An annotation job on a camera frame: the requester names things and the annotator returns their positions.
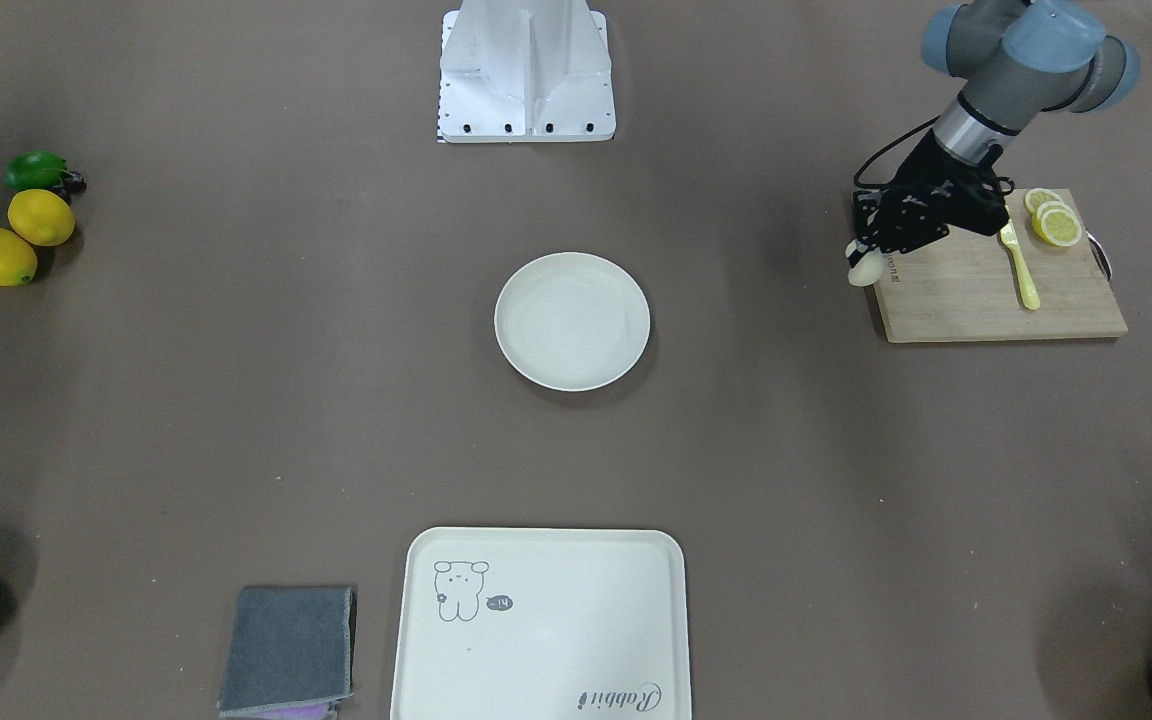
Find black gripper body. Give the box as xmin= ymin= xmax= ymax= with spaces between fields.
xmin=852 ymin=129 xmax=1011 ymax=253

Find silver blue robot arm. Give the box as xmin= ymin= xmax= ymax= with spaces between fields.
xmin=846 ymin=1 xmax=1142 ymax=272

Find cream rabbit tray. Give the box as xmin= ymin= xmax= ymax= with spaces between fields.
xmin=391 ymin=526 xmax=694 ymax=719

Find wooden cutting board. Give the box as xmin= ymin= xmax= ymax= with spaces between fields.
xmin=874 ymin=190 xmax=1126 ymax=343

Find lemon slices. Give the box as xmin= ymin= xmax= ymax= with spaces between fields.
xmin=1023 ymin=188 xmax=1085 ymax=247

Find yellow plastic knife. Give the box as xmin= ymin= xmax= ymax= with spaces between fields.
xmin=996 ymin=220 xmax=1041 ymax=311

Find round cream plate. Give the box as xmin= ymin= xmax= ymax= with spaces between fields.
xmin=493 ymin=252 xmax=652 ymax=392

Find folded grey cloth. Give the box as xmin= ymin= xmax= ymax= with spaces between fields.
xmin=218 ymin=585 xmax=355 ymax=719

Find dark cherries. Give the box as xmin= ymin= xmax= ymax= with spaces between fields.
xmin=47 ymin=170 xmax=88 ymax=204

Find yellow lemon beside lime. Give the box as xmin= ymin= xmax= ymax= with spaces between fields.
xmin=6 ymin=190 xmax=76 ymax=247

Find green lime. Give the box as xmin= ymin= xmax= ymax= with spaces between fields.
xmin=3 ymin=151 xmax=68 ymax=191

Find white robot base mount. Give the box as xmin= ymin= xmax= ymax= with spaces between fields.
xmin=435 ymin=1 xmax=617 ymax=143

